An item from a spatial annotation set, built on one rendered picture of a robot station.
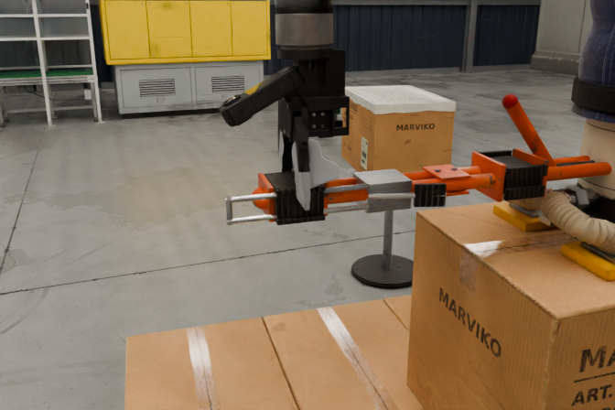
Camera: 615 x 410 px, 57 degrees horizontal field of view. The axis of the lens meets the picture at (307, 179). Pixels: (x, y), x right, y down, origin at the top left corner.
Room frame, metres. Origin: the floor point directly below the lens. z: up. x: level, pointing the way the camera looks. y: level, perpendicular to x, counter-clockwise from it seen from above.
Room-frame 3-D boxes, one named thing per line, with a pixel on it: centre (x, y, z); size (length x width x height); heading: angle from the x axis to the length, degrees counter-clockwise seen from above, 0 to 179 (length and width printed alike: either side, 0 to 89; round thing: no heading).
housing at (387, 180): (0.80, -0.11, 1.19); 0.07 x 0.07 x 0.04; 16
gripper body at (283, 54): (0.77, 0.00, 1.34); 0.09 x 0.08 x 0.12; 106
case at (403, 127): (2.94, -0.45, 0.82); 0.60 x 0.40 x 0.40; 11
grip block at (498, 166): (0.86, -0.32, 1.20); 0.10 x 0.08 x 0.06; 16
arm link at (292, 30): (0.77, 0.01, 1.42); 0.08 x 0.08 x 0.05
